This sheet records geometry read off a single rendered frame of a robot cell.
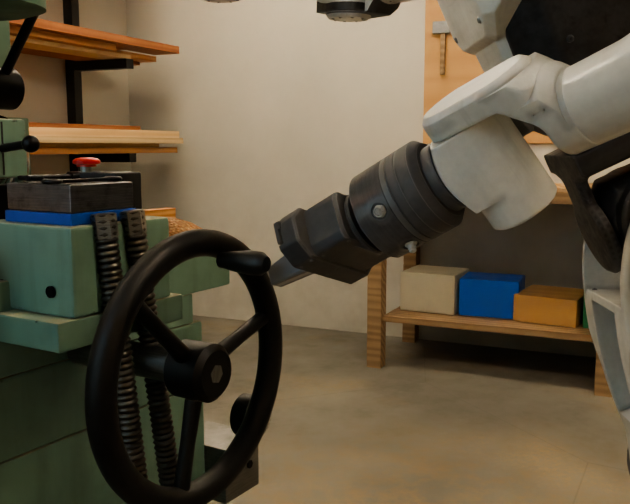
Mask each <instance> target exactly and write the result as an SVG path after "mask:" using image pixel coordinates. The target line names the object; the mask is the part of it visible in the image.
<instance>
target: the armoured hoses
mask: <svg viewBox="0 0 630 504"><path fill-rule="evenodd" d="M119 215H120V222H123V226H124V233H125V235H126V236H125V239H126V240H127V242H126V246H127V250H126V251H127V252H128V255H127V257H128V258H129V260H128V264H129V265H130V266H129V269H130V268H131V267H132V266H133V265H134V263H135V262H136V261H137V260H138V259H139V258H140V257H141V256H142V255H144V254H145V253H146V252H147V251H148V248H149V246H148V245H147V242H148V240H147V239H146V237H147V233H146V232H147V225H146V218H145V210H143V209H133V210H126V211H122V212H120V213H119ZM90 223H91V225H93V226H94V228H93V229H94V231H95V234H94V236H95V239H96V240H95V243H96V244H97V246H96V250H97V251H98V252H97V254H96V255H97V257H99V258H98V260H97V262H98V263H99V265H98V269H99V270H100V271H99V273H98V274H99V275H100V276H101V277H100V279H99V281H100V282H101V284H100V288H101V289H102V290H101V294H102V295H103V296H102V298H101V300H102V301H104V302H103V303H102V306H103V307H104V309H105V307H106V305H107V303H108V301H109V299H110V297H111V295H112V294H113V292H114V290H115V289H116V287H117V285H118V284H119V282H120V281H121V280H122V278H123V277H124V276H123V275H122V274H121V273H122V272H123V270H122V269H121V268H120V267H121V266H122V263H121V262H120V260H121V257H120V256H119V254H120V252H121V251H120V250H119V249H118V248H119V246H120V245H119V244H118V243H117V241H118V240H119V238H118V236H119V231H118V223H117V214H116V213H115V212H104V213H96V214H91V216H90ZM154 290H155V288H153V289H152V291H151V292H150V293H149V295H148V296H147V298H146V299H145V301H144V302H145V303H146V304H147V305H148V306H149V308H150V309H151V310H152V311H153V312H154V313H155V314H156V315H157V314H158V311H156V309H157V305H155V303H156V301H157V300H156V299H155V298H154V297H155V296H156V294H155V293H154ZM104 309H103V311H104ZM136 323H137V324H138V326H137V327H136V328H137V329H138V330H139V331H138V333H137V334H138V335H139V336H140V337H139V338H138V340H139V341H140V342H141V343H140V344H139V345H140V347H152V346H158V345H159V346H161V344H160V343H159V342H158V341H157V340H156V339H155V338H154V337H153V336H152V335H151V334H150V333H149V332H148V331H147V330H146V329H145V328H144V327H143V326H142V325H141V324H140V323H139V322H138V321H137V320H136ZM129 335H130V332H129ZM129 335H128V338H127V341H126V344H125V348H124V352H123V356H122V361H121V366H120V372H119V380H118V398H117V400H118V417H119V425H120V430H121V435H122V439H123V442H124V445H125V448H126V451H127V453H128V455H129V457H130V459H131V461H132V462H133V464H134V465H135V467H136V468H137V469H138V471H139V472H140V473H141V474H142V475H143V476H144V477H145V478H147V479H148V475H147V474H146V473H147V471H148V470H147V469H146V466H147V464H146V463H145V461H146V458H145V457H144V455H145V452H144V451H143V450H144V448H145V447H144V446H143V443H144V441H143V439H142V437H143V434H142V433H141V432H142V430H143V429H142V428H141V427H140V426H141V425H142V423H141V422H140V419H141V417H140V416H139V414H140V411H139V410H138V408H139V406H140V405H139V404H138V403H137V402H138V401H139V399H138V398H137V395H138V393H137V392H136V390H137V386H135V384H136V382H137V381H136V380H135V379H134V378H135V377H136V375H135V374H134V371H135V369H134V368H133V365H134V362H133V361H132V360H133V358H134V357H133V356H132V355H131V354H132V352H133V351H132V350H131V349H130V348H131V347H132V344H131V343H129V342H130V341H131V338H130V337H129ZM144 381H145V382H146V384H145V387H146V388H147V390H146V393H147V394H148V395H147V397H146V398H147V399H148V402H147V404H148V405H149V408H148V409H149V411H150V413H149V415H150V416H151V418H150V421H151V422H152V424H151V427H152V428H153V429H152V431H151V432H152V433H153V436H152V438H153V439H154V441H153V443H154V444H155V446H154V449H155V450H156V451H155V455H156V456H157V457H156V459H155V460H156V461H157V464H156V465H157V466H158V469H157V471H158V472H159V474H158V477H159V478H160V479H159V483H160V485H161V486H169V487H173V485H174V479H175V472H176V466H177V456H178V454H177V453H176V451H177V448H176V447H175V446H176V443H175V442H174V441H175V439H176V438H175V437H174V434H175V432H174V431H173V429H174V426H173V425H172V424H173V420H172V417H173V416H172V415H171V414H170V413H171V411H172V410H171V409H170V406H171V404H170V403H169V401H170V398H169V397H168V396H169V394H170V393H169V392H168V391H167V388H166V385H165V382H163V381H158V380H153V379H148V378H145V379H144Z"/></svg>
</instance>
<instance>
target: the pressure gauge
mask: <svg viewBox="0 0 630 504"><path fill-rule="evenodd" d="M251 396H252V394H251V393H243V394H241V395H240V396H239V397H238V398H237V399H236V400H235V402H234V404H233V406H232V409H231V413H230V426H231V429H232V431H233V433H234V434H235V435H236V433H237V431H238V429H239V427H240V425H241V423H242V421H243V419H244V416H245V414H246V411H247V408H248V406H249V403H250V399H251Z"/></svg>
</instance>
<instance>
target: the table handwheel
mask: <svg viewBox="0 0 630 504"><path fill-rule="evenodd" d="M244 250H251V249H250V248H248V247H247V246H246V245H245V244H244V243H243V242H241V241H240V240H238V239H236V238H235V237H233V236H231V235H229V234H227V233H224V232H221V231H217V230H211V229H193V230H188V231H184V232H181V233H177V234H175V235H172V236H170V237H168V238H166V239H164V240H162V241H161V242H159V243H157V244H156V245H155V246H153V247H152V248H151V249H149V250H148V251H147V252H146V253H145V254H144V255H142V256H141V257H140V258H139V259H138V260H137V261H136V262H135V263H134V265H133V266H132V267H131V268H130V269H129V270H128V272H127V273H126V274H125V275H124V277H123V278H122V280H121V281H120V282H119V284H118V285H117V287H116V289H115V290H114V292H113V294H112V295H111V297H110V299H109V301H108V303H107V305H106V307H105V309H104V311H103V314H102V316H101V318H100V321H99V324H98V326H97V329H96V332H95V335H94V339H93V342H92V345H88V346H85V347H81V348H77V349H74V350H70V351H67V356H68V358H69V360H70V361H71V362H73V363H76V364H81V365H86V366H87V372H86V380H85V418H86V426H87V433H88V438H89V442H90V446H91V449H92V452H93V455H94V458H95V461H96V463H97V466H98V468H99V470H100V472H101V474H102V476H103V477H104V479H105V481H106V482H107V483H108V485H109V486H110V488H111V489H112V490H113V491H114V492H115V493H116V494H117V495H118V496H119V497H120V498H121V499H122V500H123V501H124V502H126V503H127V504H207V503H209V502H210V501H212V500H213V499H215V498H216V497H217V496H218V495H220V494H221V493H222V492H223V491H224V490H225V489H227V488H228V487H229V486H230V485H231V483H232V482H233V481H234V480H235V479H236V478H237V477H238V475H239V474H240V473H241V472H242V470H243V469H244V468H245V466H246V465H247V463H248V462H249V460H250V459H251V457H252V455H253V454H254V452H255V450H256V448H257V446H258V444H259V442H260V440H261V438H262V436H263V434H264V432H265V429H266V427H267V424H268V422H269V419H270V416H271V413H272V410H273V406H274V403H275V399H276V395H277V390H278V386H279V380H280V373H281V365H282V349H283V339H282V324H281V316H280V310H279V305H278V301H277V297H276V293H275V290H274V287H273V285H271V282H270V278H269V276H268V274H267V272H266V273H265V274H263V275H262V276H256V275H246V274H242V273H238V272H237V273H238V274H239V276H240V277H241V279H242V280H243V282H244V283H245V285H246V287H247V289H248V291H249V294H250V296H251V299H252V302H253V306H254V309H255V315H253V316H252V317H251V318H250V319H249V320H247V321H246V322H245V323H244V324H243V325H241V326H240V327H239V328H238V329H237V330H236V331H234V332H233V333H231V334H230V335H229V336H227V337H226V338H225V339H223V340H222V341H221V342H219V343H218V344H216V343H210V342H204V341H198V340H192V339H183V340H180V339H179V338H178V337H177V336H176V335H175V334H174V333H173V332H172V331H171V330H170V329H169V328H168V327H167V326H166V325H165V324H164V323H163V322H162V321H161V320H160V319H159V318H158V316H157V315H156V314H155V313H154V312H153V311H152V310H151V309H150V308H149V306H148V305H147V304H146V303H145V302H144V301H145V299H146V298H147V296H148V295H149V293H150V292H151V291H152V289H153V288H154V287H155V286H156V284H157V283H158V282H159V281H160V280H161V279H162V278H163V277H164V276H165V275H166V274H167V273H168V272H169V271H170V270H172V269H173V268H174V267H176V266H177V265H179V264H181V263H183V262H185V261H187V260H189V259H192V258H195V257H203V256H208V257H214V258H217V255H218V254H219V253H220V252H229V251H244ZM135 319H136V320H137V321H138V322H139V323H140V324H141V325H142V326H143V327H144V328H145V329H146V330H147V331H148V332H149V333H150V334H151V335H152V336H153V337H154V338H155V339H156V340H157V341H158V342H159V343H160V344H161V345H162V346H159V345H158V346H152V347H140V345H139V344H140V343H141V342H136V341H130V342H129V343H131V344H132V347H131V348H130V349H131V350H132V351H133V352H132V354H131V355H132V356H133V357H134V358H133V360H132V361H133V362H134V365H133V368H134V369H135V371H134V374H135V375H136V376H139V377H144V378H148V379H153V380H158V381H163V382H165V385H166V388H167V390H168V391H169V392H170V393H171V394H172V395H174V396H177V397H181V398H185V402H184V411H183V420H182V429H181V439H180V447H179V453H178V459H177V466H176V472H175V479H174V485H173V487H169V486H161V485H158V484H155V483H153V482H151V481H150V480H148V479H147V478H145V477H144V476H143V475H142V474H141V473H140V472H139V471H138V469H137V468H136V467H135V465H134V464H133V462H132V461H131V459H130V457H129V455H128V453H127V451H126V448H125V445H124V442H123V439H122V435H121V430H120V425H119V417H118V400H117V398H118V380H119V372H120V366H121V361H122V356H123V352H124V348H125V344H126V341H127V338H128V335H129V332H130V330H131V327H132V325H133V322H134V320H135ZM257 331H258V339H259V351H258V365H257V373H256V379H255V384H254V388H253V392H252V396H251V399H250V403H249V406H248V408H247V411H246V414H245V416H244V419H243V421H242V423H241V425H240V427H239V429H238V431H237V433H236V435H235V437H234V438H233V440H232V442H231V443H230V445H229V446H228V448H227V449H226V451H225V452H224V453H223V455H222V456H221V457H220V458H219V459H218V461H217V462H216V463H215V464H214V465H213V466H212V467H211V468H210V469H209V470H208V471H206V472H205V473H204V474H202V475H201V476H199V477H198V478H196V479H195V480H193V481H191V476H192V468H193V459H194V451H195V443H196V437H197V431H198V425H199V418H200V412H201V406H202V402H204V403H211V402H213V401H215V400H217V399H218V398H219V397H220V396H221V395H222V393H223V392H224V391H225V389H226V388H227V386H228V384H229V381H230V377H231V361H230V358H229V355H230V354H231V353H232V352H233V351H234V350H235V349H236V348H238V347H239V346H240V345H241V344H242V343H243V342H244V341H246V340H247V339H248V338H249V337H251V336H252V335H253V334H254V333H256V332H257Z"/></svg>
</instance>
